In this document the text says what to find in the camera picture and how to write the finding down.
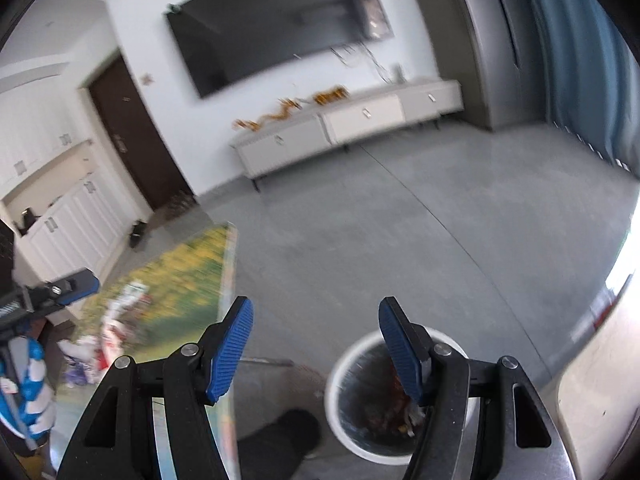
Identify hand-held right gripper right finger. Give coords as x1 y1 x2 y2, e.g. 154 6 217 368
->
378 296 576 480

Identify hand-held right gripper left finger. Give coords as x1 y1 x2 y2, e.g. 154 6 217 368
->
57 296 254 480

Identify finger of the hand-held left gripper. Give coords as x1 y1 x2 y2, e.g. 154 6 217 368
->
30 268 101 311

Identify white round waste bin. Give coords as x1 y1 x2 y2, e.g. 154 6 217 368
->
324 329 481 465

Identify red and white wrapper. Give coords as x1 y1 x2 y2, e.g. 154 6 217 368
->
97 280 151 372

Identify purple and white wrapper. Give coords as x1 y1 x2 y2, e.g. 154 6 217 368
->
57 337 101 386

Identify person's left forearm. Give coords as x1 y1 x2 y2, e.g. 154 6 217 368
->
0 335 58 456

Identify heap of colourful wrappers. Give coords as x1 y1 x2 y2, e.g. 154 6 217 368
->
350 355 428 438

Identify white built-in cabinet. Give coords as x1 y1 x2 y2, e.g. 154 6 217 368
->
0 72 133 288

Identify pair of black shoes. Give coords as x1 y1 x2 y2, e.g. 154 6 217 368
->
127 220 149 249

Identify black bag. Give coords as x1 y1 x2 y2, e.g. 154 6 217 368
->
17 207 40 236

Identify table with tree print top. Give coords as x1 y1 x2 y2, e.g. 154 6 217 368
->
50 221 241 480

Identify black slipper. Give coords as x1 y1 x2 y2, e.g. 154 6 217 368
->
237 409 322 480

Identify dark brown door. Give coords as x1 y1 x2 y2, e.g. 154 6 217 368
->
89 55 194 211

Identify beige sofa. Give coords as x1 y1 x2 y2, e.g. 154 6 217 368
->
555 280 640 480

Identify white television cabinet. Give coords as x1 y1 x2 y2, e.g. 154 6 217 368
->
229 79 463 193

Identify golden dragon figurine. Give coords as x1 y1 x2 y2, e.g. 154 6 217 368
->
234 97 303 133

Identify golden tiger figurine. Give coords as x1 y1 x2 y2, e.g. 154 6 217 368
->
312 87 349 104

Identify grey refrigerator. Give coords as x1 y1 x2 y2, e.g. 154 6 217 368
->
445 0 556 131

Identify blue curtain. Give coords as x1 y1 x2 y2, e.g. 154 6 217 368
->
510 0 640 181

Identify television cables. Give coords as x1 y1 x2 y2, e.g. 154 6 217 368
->
331 42 391 81

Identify wall-mounted black television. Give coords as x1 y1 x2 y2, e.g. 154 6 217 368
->
165 0 396 100

